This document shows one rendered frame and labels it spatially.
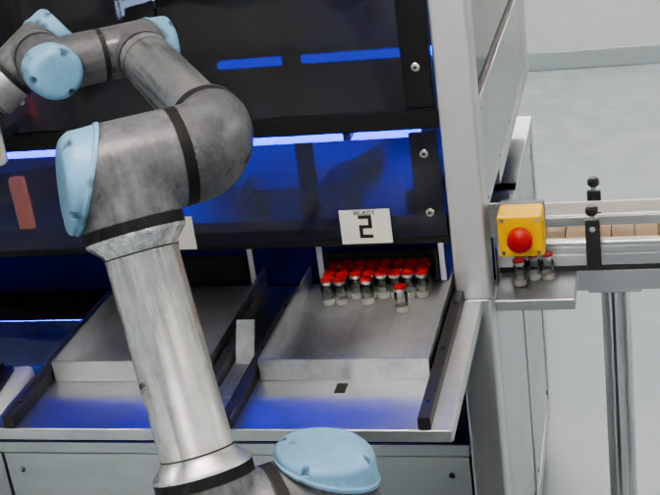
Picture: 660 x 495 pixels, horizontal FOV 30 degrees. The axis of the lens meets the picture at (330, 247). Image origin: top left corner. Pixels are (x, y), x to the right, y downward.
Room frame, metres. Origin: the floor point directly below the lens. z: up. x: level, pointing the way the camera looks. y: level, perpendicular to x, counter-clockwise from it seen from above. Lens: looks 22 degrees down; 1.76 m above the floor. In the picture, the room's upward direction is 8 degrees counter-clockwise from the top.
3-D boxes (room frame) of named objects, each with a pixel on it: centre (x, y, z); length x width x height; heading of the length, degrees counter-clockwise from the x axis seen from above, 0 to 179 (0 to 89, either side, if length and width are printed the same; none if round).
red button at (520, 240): (1.79, -0.30, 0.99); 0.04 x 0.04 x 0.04; 75
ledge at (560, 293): (1.87, -0.34, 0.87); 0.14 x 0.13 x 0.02; 165
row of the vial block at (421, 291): (1.89, -0.07, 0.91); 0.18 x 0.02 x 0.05; 75
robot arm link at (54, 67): (1.71, 0.34, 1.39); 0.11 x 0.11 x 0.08; 20
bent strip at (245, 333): (1.69, 0.16, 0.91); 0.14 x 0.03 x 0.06; 165
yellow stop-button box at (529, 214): (1.84, -0.31, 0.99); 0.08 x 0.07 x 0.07; 165
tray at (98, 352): (1.88, 0.29, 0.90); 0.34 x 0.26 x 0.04; 165
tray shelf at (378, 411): (1.76, 0.14, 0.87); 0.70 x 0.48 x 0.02; 75
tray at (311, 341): (1.79, -0.04, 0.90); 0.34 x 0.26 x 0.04; 165
